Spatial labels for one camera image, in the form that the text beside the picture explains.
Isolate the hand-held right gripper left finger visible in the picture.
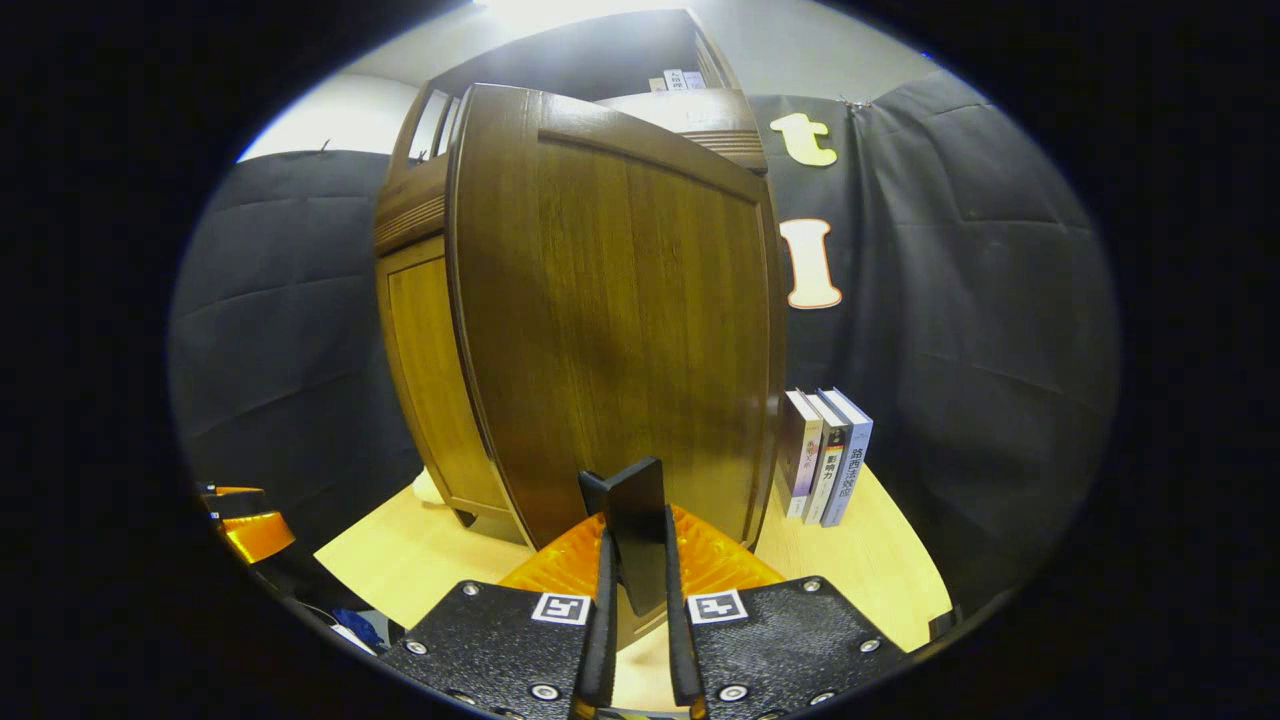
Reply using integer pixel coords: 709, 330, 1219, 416
380, 512, 619, 720

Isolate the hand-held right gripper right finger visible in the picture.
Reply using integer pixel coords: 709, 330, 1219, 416
662, 505, 911, 720

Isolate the black door handle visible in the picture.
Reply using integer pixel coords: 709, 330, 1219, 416
578, 457, 669, 618

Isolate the wooden cabinet door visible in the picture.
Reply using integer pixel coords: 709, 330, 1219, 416
445, 83, 788, 651
385, 250, 511, 511

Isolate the wooden double-door shoe cabinet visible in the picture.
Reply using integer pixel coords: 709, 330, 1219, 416
372, 8, 771, 546

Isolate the blue cloth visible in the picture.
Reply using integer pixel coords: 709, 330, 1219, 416
330, 608, 389, 656

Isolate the dark grey book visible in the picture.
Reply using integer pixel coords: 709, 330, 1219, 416
803, 392, 851, 527

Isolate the light blue book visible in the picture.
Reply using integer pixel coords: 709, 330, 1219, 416
820, 388, 874, 529

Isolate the black backdrop cloth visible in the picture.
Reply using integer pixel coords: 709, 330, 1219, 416
168, 70, 1121, 616

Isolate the large ceiling light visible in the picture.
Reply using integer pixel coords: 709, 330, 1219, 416
480, 0, 701, 31

